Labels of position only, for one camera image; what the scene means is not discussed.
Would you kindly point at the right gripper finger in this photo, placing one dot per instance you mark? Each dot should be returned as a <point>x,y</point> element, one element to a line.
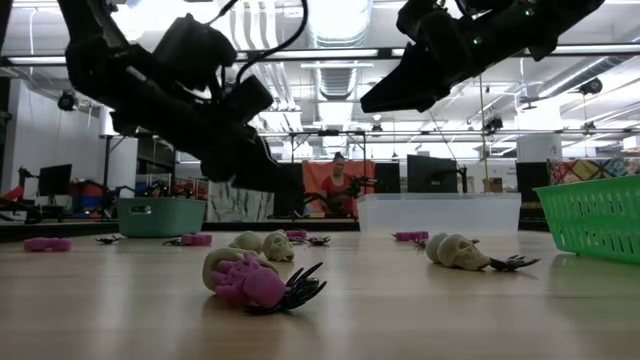
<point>399,66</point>
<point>405,90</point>

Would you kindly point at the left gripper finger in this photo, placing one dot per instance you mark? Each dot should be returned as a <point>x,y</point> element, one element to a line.
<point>265,147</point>
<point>245,170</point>

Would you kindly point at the cream plastic skull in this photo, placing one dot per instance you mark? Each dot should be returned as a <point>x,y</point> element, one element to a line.
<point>278,247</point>
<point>220,257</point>
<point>460,252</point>
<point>247,242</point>

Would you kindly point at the purple plastic toy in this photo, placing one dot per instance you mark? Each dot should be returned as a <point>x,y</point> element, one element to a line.
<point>297,234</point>
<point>196,240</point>
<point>47,244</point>
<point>255,287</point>
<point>410,236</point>

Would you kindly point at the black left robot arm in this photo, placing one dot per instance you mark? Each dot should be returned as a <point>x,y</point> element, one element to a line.
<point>85,15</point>

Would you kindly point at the leaf print cloth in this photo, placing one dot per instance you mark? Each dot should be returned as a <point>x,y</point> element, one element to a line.
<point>240,207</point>

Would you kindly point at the orange backdrop board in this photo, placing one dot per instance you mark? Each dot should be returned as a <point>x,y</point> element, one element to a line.
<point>315,172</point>

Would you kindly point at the black flat panel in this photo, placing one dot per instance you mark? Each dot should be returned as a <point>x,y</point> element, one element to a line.
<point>387,177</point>
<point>290,205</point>

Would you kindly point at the person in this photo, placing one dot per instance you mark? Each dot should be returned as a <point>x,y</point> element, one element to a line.
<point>339,165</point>

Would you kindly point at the black ceiling spotlight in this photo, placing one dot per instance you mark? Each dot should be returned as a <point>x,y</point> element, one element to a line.
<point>592,86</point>
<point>67,101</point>

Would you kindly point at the teal plastic basket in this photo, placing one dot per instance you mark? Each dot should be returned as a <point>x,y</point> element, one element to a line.
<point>170,220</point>

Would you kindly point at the red storage box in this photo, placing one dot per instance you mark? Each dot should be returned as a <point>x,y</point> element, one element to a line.
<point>85,189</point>

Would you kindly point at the blue storage box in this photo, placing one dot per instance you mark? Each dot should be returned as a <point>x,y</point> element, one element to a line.
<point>86,204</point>

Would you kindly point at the clear plastic bin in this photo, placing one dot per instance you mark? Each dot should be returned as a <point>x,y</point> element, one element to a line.
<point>440,215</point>

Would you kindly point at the brown cardboard box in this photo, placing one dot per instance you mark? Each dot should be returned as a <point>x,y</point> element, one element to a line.
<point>495,186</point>

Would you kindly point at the background robot station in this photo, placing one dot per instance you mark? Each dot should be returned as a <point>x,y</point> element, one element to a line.
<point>23,177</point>

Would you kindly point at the colourful patterned cloth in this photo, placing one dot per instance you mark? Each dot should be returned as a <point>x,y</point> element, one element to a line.
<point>590,169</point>

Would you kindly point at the green plastic basket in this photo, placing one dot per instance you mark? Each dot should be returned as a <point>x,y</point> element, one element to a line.
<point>590,220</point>

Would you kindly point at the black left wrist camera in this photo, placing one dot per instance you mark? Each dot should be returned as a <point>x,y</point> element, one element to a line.
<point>247,100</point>

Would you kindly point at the silver ventilation duct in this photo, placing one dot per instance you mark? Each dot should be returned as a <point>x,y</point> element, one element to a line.
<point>337,82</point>

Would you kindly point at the black aluminium table frame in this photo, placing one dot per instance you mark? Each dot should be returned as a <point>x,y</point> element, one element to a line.
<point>75,230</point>

